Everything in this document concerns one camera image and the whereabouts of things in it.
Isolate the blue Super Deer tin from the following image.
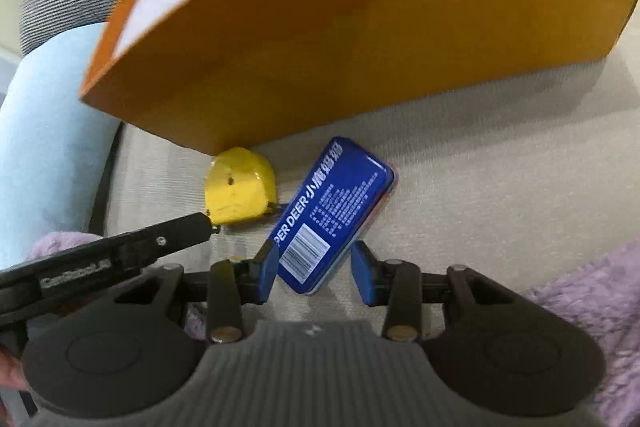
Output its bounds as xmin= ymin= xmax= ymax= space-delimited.
xmin=269 ymin=136 xmax=396 ymax=295

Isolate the yellow tape measure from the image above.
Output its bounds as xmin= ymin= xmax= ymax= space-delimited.
xmin=204 ymin=147 xmax=278 ymax=227

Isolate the purple fluffy blanket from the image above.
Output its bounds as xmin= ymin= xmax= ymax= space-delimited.
xmin=525 ymin=239 xmax=639 ymax=426

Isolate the light blue cushion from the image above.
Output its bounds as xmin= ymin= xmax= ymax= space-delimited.
xmin=1 ymin=24 xmax=119 ymax=269

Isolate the orange cardboard box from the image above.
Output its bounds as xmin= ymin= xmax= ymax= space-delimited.
xmin=79 ymin=0 xmax=638 ymax=155

